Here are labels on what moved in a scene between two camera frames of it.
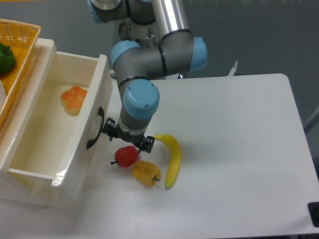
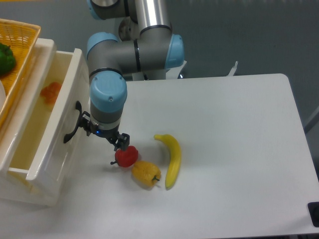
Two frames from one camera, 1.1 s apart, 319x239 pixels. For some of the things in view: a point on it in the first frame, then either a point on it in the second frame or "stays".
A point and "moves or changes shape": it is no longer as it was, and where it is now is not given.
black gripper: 113,130 → 122,142
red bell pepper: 125,156 stays
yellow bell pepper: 145,173 stays
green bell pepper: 7,59 stays
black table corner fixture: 313,209 stays
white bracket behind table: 231,72 stays
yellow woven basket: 23,38 stays
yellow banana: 176,151 stays
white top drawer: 58,150 moves or changes shape
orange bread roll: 72,99 → 50,92
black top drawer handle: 101,113 moves or changes shape
